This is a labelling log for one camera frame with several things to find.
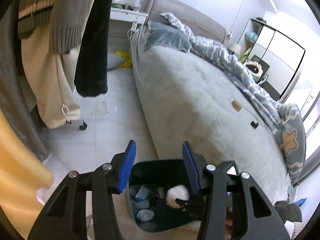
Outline grey floor cushion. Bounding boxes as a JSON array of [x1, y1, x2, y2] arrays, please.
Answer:
[[107, 53, 126, 70]]

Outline cardboard tape roll core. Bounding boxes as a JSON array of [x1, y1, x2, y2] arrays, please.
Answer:
[[232, 99, 242, 112]]

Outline white wardrobe with black trim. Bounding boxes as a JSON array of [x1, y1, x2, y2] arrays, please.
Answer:
[[238, 18, 305, 102]]

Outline white bedside lamp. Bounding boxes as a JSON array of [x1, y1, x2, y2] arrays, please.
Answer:
[[228, 43, 241, 55]]

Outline grey blue pillow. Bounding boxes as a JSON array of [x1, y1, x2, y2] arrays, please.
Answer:
[[145, 21, 192, 53]]

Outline blue cloud pattern blanket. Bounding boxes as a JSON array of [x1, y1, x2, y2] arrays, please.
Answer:
[[161, 12, 306, 184]]

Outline cream plush pet bed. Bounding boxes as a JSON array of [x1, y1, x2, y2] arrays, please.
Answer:
[[245, 61, 263, 83]]

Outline beige drawstring trousers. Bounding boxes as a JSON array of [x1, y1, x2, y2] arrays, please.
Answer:
[[21, 25, 81, 129]]

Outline beige upholstered headboard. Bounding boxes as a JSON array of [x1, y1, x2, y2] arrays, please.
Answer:
[[142, 0, 227, 44]]

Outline grey knitted sweater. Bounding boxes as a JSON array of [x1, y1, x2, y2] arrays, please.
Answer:
[[49, 0, 94, 54]]

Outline pink white fluffy sock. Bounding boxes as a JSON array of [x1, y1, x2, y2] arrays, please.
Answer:
[[166, 185, 189, 209]]

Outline white dressing table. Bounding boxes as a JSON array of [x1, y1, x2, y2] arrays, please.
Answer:
[[108, 3, 149, 55]]

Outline dark teal trash bin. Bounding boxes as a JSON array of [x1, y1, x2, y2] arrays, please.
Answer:
[[128, 159, 204, 233]]

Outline small black box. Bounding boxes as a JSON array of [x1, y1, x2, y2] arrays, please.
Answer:
[[251, 120, 259, 129]]

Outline bed with grey cover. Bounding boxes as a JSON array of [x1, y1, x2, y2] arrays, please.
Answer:
[[130, 26, 289, 203]]

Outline black hanging garment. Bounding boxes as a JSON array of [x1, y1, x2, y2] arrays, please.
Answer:
[[74, 0, 112, 97]]

